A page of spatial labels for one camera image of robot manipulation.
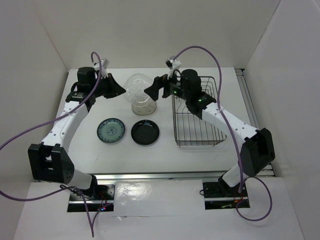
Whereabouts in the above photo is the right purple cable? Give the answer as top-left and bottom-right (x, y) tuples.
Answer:
(174, 45), (273, 222)

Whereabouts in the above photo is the blue white patterned plate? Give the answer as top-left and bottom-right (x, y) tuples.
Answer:
(96, 118), (126, 144)

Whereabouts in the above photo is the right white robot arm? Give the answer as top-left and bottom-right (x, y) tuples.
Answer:
(144, 69), (275, 196)

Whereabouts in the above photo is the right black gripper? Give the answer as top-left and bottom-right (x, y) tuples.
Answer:
(144, 67), (190, 101)

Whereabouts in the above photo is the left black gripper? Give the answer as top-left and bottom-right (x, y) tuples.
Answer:
(90, 72), (126, 99)

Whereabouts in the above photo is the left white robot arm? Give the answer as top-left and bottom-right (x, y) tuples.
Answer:
(27, 67), (126, 200)

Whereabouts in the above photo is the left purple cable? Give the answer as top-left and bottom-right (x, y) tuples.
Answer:
(0, 51), (106, 238)

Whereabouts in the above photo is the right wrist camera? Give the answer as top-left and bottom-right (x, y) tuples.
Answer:
(165, 56), (182, 73)

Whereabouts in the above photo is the black glossy plate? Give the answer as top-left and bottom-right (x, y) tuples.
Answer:
(130, 119), (160, 146)

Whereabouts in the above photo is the metal wire dish rack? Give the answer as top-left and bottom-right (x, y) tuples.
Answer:
(170, 75), (228, 148)

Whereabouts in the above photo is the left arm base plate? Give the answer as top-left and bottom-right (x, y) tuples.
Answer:
(67, 181), (117, 213)

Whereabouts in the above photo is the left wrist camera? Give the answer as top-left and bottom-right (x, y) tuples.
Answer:
(93, 58), (110, 78)

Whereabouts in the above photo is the clear textured glass plate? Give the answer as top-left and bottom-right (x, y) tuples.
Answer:
(123, 73), (153, 107)

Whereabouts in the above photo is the purple cable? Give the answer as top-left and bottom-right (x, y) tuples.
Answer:
(0, 51), (106, 238)
(174, 45), (273, 222)

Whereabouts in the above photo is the clear square glass plate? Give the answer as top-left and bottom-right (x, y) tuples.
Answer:
(131, 100), (157, 116)

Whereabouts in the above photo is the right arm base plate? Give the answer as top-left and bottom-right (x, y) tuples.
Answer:
(199, 182), (250, 210)

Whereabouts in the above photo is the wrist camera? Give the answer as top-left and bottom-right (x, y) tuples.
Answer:
(93, 58), (110, 78)
(165, 56), (182, 73)

